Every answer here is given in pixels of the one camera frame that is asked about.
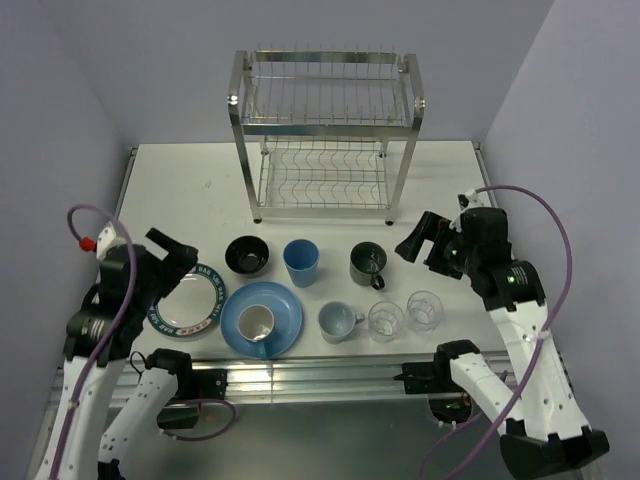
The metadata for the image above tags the white plate teal rim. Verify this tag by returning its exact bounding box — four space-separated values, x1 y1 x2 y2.
147 263 228 338

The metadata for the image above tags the clear glass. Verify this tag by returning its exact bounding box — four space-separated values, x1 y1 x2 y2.
367 301 404 343
407 291 445 333

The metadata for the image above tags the dark green mug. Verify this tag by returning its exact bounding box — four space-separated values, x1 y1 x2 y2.
349 241 387 290

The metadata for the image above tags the blue round plate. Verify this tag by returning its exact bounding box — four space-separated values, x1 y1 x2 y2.
220 281 304 360

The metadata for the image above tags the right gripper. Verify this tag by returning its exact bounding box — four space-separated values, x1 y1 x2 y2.
395 209 479 279

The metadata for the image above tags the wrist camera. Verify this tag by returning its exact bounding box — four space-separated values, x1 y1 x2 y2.
457 189 485 213
79 222 126 261

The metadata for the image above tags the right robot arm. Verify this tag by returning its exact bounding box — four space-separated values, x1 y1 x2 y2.
395 207 610 479

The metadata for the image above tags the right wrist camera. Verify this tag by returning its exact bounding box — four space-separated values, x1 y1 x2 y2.
457 189 485 213

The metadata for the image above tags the blue plastic tumbler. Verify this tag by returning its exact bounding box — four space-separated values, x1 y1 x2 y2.
283 239 319 288

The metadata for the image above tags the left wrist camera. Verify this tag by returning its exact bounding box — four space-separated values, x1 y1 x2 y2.
79 222 126 261

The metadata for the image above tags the aluminium frame rail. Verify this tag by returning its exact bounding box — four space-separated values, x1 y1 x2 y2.
49 349 566 406

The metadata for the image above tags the blue flower mug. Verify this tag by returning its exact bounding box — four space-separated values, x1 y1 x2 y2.
238 305 275 359

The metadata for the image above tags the light grey mug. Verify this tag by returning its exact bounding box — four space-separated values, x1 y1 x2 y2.
318 301 365 344

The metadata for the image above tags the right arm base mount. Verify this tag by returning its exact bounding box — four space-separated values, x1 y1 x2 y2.
393 362 473 425

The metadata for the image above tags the black bowl tan outside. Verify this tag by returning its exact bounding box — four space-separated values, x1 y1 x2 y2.
225 235 270 277

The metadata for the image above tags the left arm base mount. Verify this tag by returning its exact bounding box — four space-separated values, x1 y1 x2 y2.
157 369 228 430

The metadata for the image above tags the clear glass right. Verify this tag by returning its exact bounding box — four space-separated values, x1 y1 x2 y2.
407 291 445 333

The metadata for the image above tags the steel two-tier dish rack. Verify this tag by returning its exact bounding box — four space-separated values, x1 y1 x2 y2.
226 48 426 225

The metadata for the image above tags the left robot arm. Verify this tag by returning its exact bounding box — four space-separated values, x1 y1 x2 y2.
36 224 198 479

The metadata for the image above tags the clear glass left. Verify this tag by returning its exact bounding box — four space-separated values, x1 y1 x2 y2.
367 301 404 343

